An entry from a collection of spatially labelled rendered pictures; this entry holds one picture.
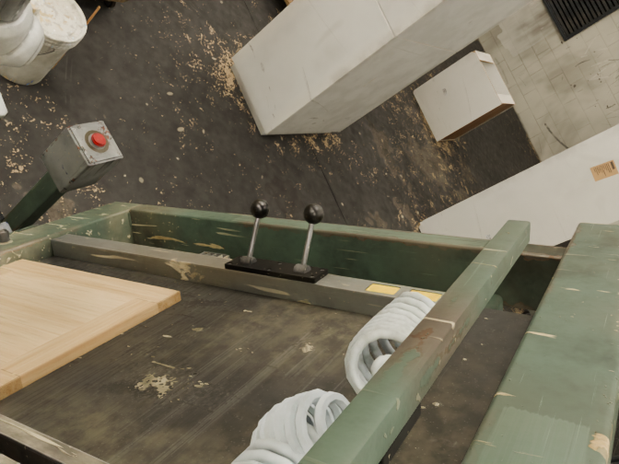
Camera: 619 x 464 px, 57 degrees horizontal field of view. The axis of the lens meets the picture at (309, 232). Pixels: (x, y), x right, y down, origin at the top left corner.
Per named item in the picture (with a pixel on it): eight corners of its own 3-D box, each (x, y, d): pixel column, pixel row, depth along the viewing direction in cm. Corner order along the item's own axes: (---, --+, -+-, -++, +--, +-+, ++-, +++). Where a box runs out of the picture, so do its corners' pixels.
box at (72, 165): (74, 150, 168) (103, 119, 157) (94, 185, 168) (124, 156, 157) (37, 157, 158) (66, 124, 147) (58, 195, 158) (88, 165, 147)
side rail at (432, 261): (150, 241, 162) (145, 203, 158) (572, 303, 105) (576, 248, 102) (134, 248, 157) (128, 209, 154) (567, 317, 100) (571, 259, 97)
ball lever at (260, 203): (244, 268, 110) (259, 201, 111) (261, 271, 108) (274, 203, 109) (233, 264, 106) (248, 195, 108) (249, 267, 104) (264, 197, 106)
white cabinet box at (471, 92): (430, 93, 615) (489, 54, 572) (454, 140, 608) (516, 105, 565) (412, 91, 579) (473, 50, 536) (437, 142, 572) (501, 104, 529)
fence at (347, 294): (71, 249, 140) (68, 233, 139) (449, 315, 91) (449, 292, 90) (53, 255, 136) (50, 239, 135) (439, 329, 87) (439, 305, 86)
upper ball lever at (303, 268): (297, 276, 103) (311, 205, 105) (315, 279, 101) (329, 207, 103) (286, 273, 100) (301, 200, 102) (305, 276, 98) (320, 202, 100)
